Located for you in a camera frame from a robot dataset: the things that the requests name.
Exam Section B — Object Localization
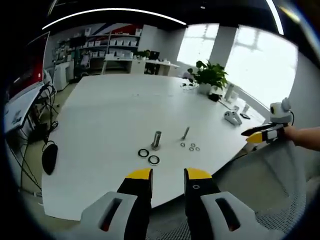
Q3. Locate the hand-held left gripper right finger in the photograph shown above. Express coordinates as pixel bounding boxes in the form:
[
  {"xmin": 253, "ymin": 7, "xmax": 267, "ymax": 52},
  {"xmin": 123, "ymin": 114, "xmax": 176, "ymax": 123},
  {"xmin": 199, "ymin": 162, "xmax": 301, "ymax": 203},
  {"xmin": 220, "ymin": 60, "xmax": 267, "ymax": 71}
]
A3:
[{"xmin": 184, "ymin": 167, "xmax": 262, "ymax": 240}]

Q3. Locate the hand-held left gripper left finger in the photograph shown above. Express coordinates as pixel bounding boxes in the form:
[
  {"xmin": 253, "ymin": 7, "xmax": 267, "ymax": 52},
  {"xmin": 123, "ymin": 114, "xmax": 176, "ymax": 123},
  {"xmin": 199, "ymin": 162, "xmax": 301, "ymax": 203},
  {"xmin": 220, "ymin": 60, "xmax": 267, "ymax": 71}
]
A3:
[{"xmin": 81, "ymin": 167, "xmax": 154, "ymax": 240}]

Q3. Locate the large metal washer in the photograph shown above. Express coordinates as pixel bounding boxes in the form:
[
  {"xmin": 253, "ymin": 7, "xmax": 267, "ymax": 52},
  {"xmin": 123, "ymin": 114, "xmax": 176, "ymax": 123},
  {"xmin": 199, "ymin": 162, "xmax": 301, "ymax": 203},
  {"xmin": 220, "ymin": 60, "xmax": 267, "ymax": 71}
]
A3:
[{"xmin": 147, "ymin": 155, "xmax": 161, "ymax": 167}]

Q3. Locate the thin threaded stud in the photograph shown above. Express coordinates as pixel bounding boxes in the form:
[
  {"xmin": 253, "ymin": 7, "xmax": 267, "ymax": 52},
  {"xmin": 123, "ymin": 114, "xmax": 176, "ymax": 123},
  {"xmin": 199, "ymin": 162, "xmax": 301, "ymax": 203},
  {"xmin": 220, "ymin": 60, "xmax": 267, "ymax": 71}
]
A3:
[{"xmin": 180, "ymin": 126, "xmax": 191, "ymax": 140}]

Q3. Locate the thick threaded stud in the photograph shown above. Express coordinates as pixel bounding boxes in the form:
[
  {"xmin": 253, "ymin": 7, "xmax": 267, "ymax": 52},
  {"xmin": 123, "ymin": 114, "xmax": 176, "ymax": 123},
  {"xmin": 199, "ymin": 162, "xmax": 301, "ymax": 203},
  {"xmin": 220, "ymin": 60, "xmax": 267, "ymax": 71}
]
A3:
[{"xmin": 149, "ymin": 130, "xmax": 164, "ymax": 151}]

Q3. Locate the person's right hand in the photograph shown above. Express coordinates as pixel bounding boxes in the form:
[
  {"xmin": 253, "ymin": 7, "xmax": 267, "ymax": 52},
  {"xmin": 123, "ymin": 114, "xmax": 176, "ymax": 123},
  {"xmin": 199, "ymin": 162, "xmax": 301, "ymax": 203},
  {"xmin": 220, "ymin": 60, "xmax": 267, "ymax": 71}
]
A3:
[{"xmin": 283, "ymin": 125, "xmax": 302, "ymax": 147}]

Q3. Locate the white game controller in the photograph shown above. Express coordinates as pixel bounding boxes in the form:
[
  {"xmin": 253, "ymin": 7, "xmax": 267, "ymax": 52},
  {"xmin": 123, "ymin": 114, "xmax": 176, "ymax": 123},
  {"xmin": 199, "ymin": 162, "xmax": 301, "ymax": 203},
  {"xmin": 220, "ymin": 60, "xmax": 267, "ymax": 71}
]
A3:
[{"xmin": 223, "ymin": 110, "xmax": 243, "ymax": 126}]

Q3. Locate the white mesh chair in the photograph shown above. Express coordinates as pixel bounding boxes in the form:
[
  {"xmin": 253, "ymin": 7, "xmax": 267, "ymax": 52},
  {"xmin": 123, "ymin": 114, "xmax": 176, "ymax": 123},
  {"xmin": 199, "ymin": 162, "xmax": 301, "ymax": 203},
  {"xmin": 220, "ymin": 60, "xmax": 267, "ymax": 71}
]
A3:
[{"xmin": 212, "ymin": 139, "xmax": 309, "ymax": 237}]

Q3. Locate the tall white bottle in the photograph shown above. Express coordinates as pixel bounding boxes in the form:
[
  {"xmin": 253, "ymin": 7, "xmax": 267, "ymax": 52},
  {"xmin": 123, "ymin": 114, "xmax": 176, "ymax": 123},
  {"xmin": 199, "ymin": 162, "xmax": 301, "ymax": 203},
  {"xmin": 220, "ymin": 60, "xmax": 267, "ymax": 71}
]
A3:
[{"xmin": 225, "ymin": 83, "xmax": 238, "ymax": 101}]

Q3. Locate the green potted plant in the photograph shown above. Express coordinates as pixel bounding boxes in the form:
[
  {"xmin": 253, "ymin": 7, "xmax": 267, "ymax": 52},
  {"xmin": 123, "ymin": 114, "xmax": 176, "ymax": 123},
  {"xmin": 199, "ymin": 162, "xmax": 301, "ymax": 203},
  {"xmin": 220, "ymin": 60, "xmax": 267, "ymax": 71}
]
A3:
[{"xmin": 193, "ymin": 59, "xmax": 229, "ymax": 95}]

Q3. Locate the black computer mouse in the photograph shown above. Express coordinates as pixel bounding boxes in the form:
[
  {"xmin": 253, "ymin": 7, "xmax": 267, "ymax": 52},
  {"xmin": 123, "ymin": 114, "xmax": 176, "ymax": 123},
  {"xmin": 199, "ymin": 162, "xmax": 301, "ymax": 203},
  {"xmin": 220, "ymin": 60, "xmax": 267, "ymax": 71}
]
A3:
[{"xmin": 41, "ymin": 143, "xmax": 59, "ymax": 176}]

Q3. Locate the ceiling light strip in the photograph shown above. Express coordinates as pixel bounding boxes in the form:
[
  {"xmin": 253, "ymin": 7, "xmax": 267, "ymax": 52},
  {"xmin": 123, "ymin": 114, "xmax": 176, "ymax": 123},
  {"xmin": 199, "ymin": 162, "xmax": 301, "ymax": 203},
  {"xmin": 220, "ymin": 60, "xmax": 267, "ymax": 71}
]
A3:
[
  {"xmin": 41, "ymin": 8, "xmax": 188, "ymax": 31},
  {"xmin": 265, "ymin": 0, "xmax": 285, "ymax": 36}
]

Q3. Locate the white background desk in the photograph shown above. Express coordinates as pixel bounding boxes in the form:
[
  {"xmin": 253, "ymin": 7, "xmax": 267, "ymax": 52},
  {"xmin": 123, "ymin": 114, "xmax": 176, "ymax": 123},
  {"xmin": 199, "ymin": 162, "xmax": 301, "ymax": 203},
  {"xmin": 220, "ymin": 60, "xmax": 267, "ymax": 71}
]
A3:
[{"xmin": 103, "ymin": 53, "xmax": 181, "ymax": 76}]

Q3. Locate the white side desk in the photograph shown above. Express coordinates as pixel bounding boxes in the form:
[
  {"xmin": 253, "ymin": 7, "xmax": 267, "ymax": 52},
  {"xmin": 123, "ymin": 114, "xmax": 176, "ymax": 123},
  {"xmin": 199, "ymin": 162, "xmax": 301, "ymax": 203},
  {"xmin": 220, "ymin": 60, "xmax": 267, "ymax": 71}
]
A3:
[{"xmin": 3, "ymin": 83, "xmax": 47, "ymax": 134}]

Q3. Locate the white cabinet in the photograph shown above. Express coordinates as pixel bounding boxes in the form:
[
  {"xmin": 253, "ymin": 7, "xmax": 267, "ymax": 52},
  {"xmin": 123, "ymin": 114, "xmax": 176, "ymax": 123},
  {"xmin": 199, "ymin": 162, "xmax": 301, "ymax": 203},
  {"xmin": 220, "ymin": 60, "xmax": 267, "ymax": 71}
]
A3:
[{"xmin": 53, "ymin": 61, "xmax": 75, "ymax": 91}]

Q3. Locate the storage shelf with white bins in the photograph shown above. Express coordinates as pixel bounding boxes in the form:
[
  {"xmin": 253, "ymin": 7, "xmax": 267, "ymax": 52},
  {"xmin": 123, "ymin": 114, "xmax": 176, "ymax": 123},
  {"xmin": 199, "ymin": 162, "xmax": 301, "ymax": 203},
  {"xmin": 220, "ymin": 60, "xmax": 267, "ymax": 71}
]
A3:
[{"xmin": 73, "ymin": 24, "xmax": 144, "ymax": 74}]

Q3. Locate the black cable bundle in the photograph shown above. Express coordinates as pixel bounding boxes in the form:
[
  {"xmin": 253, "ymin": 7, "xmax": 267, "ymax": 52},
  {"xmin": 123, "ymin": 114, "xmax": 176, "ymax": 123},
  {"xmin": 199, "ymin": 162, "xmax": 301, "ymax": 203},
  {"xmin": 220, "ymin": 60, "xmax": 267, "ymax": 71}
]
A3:
[{"xmin": 14, "ymin": 84, "xmax": 61, "ymax": 192}]

